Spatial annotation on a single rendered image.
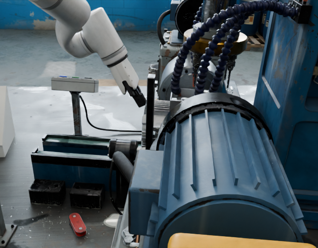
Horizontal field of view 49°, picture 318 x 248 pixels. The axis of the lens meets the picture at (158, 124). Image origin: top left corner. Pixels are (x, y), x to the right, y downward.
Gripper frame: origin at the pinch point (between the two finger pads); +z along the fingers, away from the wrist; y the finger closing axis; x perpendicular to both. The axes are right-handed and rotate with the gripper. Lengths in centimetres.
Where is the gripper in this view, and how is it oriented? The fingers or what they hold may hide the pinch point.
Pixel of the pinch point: (140, 100)
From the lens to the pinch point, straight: 117.1
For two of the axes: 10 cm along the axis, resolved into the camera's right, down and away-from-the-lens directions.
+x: 8.9, -3.8, -2.7
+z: 4.6, 8.0, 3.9
